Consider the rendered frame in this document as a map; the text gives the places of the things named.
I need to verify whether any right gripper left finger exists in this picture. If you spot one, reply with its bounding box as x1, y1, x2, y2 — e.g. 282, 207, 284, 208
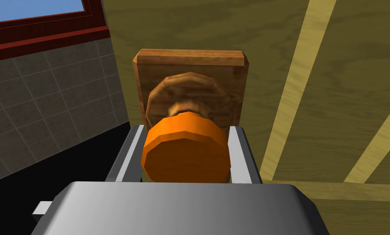
105, 124, 148, 183

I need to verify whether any red framed window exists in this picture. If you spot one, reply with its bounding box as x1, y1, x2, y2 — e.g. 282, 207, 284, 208
0, 0, 110, 64

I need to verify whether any orange and wooden door knob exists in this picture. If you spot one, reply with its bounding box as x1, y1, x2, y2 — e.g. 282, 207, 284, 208
132, 49, 249, 184

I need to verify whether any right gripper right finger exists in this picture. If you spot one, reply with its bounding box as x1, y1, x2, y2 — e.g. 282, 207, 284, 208
227, 126, 264, 184

